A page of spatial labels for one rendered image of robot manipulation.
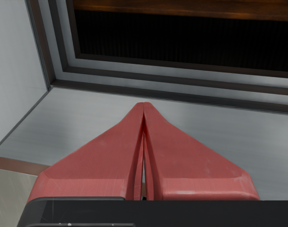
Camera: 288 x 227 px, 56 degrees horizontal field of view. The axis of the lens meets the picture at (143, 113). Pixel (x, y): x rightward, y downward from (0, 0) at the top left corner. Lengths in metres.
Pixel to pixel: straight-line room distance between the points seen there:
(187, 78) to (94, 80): 0.07
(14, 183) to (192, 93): 2.01
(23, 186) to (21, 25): 1.95
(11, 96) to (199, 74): 0.15
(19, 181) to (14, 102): 1.86
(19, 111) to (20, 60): 0.05
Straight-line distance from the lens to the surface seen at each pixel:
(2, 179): 2.18
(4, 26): 0.21
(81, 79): 0.21
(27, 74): 0.22
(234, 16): 0.29
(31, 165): 0.33
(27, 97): 0.23
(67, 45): 0.21
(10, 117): 0.26
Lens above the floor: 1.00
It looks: 52 degrees down
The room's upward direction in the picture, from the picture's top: 158 degrees counter-clockwise
